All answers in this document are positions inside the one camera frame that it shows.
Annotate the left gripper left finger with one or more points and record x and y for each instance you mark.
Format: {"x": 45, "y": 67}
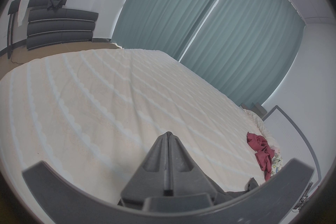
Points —
{"x": 149, "y": 175}

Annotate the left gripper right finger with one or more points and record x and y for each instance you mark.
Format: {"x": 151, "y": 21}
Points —
{"x": 186, "y": 175}

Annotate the black garment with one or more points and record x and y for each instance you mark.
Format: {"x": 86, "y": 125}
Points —
{"x": 236, "y": 194}

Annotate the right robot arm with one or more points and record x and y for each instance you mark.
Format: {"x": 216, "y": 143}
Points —
{"x": 304, "y": 195}

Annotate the bed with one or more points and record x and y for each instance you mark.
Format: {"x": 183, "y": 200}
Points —
{"x": 105, "y": 99}

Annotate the dark red garment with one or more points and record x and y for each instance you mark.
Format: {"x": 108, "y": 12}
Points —
{"x": 258, "y": 146}

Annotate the cream pillow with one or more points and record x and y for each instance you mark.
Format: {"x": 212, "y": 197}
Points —
{"x": 254, "y": 118}

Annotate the white printed pyjama top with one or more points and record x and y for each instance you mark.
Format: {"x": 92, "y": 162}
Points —
{"x": 277, "y": 165}

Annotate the grey bedside table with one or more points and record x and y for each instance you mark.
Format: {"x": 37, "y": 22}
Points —
{"x": 256, "y": 108}

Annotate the blue-green curtain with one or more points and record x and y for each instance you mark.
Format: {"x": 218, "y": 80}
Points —
{"x": 249, "y": 41}
{"x": 170, "y": 2}

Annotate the white cloth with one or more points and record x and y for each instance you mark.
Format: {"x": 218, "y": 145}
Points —
{"x": 22, "y": 11}

